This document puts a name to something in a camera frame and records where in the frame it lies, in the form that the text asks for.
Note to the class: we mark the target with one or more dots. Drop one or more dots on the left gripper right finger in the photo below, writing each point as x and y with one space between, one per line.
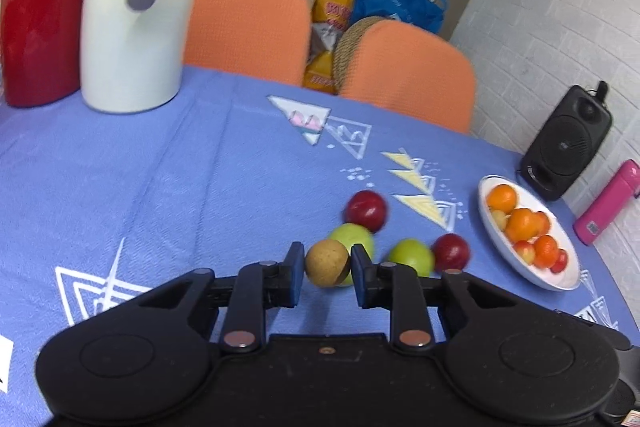
457 296

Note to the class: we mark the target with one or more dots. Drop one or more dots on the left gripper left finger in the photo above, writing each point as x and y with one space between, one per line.
196 297

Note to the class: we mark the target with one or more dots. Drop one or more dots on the brown kiwi fruit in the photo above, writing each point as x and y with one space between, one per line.
327 263
500 218

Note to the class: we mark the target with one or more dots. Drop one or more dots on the tangerine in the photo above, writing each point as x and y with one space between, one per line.
546 252

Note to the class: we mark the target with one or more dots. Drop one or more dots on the red yellow peach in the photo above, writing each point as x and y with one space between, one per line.
526 251

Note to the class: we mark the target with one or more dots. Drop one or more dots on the small yellow orange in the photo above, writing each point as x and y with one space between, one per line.
502 198

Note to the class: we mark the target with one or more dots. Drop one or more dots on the large orange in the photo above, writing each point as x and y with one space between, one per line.
522 225

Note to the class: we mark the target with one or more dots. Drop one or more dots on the red apple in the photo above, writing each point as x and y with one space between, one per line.
560 263

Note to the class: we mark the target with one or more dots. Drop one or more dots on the green apple right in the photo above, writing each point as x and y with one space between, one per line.
414 253

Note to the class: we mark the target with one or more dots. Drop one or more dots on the green apple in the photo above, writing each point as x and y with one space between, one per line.
414 253
343 238

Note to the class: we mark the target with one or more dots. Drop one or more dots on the dark red plum right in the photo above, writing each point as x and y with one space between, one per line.
451 252

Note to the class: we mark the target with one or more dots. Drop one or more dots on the dark red plum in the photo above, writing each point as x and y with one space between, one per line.
367 209
451 252

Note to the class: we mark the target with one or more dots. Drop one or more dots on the green apple left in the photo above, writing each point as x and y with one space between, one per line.
343 238

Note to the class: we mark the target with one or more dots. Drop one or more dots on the dark red plum back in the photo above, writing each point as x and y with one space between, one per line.
367 209

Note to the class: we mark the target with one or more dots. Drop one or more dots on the white round plate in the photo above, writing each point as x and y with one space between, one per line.
569 279

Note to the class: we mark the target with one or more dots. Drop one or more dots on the pink water bottle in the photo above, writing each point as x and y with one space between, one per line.
622 187

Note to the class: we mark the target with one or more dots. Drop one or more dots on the blue patterned tablecloth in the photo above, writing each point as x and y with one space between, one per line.
97 208

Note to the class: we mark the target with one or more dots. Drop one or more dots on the black speaker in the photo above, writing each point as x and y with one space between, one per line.
567 142

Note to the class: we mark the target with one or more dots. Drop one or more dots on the right orange chair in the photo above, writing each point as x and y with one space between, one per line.
412 72

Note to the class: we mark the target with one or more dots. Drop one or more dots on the orange chair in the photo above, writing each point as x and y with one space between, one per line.
263 39
412 72

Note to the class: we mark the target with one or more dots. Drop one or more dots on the left orange chair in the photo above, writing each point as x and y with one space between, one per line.
263 39

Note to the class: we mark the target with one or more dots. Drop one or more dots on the yellow snack bag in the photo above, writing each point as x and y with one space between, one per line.
329 21

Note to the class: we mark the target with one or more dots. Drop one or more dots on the blue shopping bag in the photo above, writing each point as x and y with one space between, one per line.
426 14

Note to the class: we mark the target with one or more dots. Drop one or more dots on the white thermos jug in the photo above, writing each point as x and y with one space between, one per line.
131 53

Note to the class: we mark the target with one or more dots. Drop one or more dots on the red thermos jug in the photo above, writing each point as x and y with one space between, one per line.
39 50

